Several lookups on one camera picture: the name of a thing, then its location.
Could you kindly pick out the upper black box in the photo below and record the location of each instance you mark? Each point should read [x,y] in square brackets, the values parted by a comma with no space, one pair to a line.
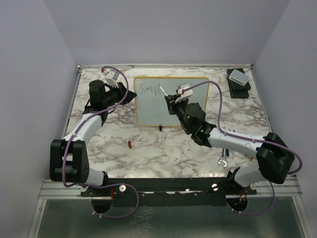
[230,70]

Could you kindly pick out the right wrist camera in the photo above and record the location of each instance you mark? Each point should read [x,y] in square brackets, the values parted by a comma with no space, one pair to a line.
[183,92]

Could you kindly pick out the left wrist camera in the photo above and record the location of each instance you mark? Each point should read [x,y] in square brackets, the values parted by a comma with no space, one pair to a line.
[111,77]

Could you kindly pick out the silver open-end wrench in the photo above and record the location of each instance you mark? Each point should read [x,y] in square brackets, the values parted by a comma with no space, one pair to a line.
[223,159]

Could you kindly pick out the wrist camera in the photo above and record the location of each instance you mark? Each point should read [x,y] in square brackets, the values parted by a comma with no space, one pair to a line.
[183,92]
[111,77]

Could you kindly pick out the white network switch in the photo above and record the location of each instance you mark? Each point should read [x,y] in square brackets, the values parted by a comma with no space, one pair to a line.
[239,77]

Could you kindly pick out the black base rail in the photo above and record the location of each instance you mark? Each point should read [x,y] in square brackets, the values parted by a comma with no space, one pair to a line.
[162,192]

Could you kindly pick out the yellow framed whiteboard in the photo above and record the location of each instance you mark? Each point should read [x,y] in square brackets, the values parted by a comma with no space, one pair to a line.
[156,96]

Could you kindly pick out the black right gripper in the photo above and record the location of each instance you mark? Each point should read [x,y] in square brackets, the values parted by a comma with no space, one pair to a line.
[172,104]

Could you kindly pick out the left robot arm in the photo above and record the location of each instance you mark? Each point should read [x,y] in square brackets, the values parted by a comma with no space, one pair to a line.
[69,161]

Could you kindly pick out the black box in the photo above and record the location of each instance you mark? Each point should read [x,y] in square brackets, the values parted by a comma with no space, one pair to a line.
[230,70]
[239,92]

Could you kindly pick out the lower black box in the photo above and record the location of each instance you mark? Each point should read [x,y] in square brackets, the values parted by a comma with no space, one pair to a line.
[239,92]

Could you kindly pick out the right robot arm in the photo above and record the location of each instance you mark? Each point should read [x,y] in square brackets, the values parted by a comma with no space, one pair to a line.
[273,158]

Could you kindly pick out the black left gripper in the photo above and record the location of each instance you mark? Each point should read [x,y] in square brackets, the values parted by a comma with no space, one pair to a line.
[122,90]

